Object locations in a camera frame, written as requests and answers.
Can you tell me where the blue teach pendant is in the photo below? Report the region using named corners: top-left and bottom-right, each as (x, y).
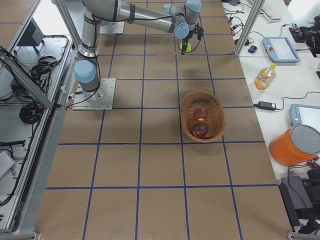
top-left (289, 104), bottom-right (320, 131)
top-left (262, 37), bottom-right (301, 63)

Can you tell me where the wicker basket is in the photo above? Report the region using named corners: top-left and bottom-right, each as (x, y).
top-left (180, 90), bottom-right (225, 143)

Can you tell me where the yellow drink bottle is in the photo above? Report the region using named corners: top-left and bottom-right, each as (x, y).
top-left (254, 64), bottom-right (277, 91)

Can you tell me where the aluminium frame post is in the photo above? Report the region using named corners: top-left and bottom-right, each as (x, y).
top-left (234, 0), bottom-right (265, 57)

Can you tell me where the dark red apple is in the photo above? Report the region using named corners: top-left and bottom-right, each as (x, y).
top-left (191, 124), bottom-right (208, 139)

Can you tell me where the black power adapter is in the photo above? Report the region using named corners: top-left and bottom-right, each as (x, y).
top-left (253, 101), bottom-right (277, 111)

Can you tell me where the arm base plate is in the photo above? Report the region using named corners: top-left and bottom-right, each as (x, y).
top-left (99, 20), bottom-right (125, 35)
top-left (71, 78), bottom-right (116, 111)

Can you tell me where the orange bucket with lid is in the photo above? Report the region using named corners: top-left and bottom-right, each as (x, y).
top-left (269, 124), bottom-right (320, 167)

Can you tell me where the green apple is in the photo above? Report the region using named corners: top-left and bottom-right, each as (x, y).
top-left (179, 43), bottom-right (192, 55)

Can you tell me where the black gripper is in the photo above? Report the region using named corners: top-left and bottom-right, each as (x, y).
top-left (180, 23), bottom-right (204, 55)

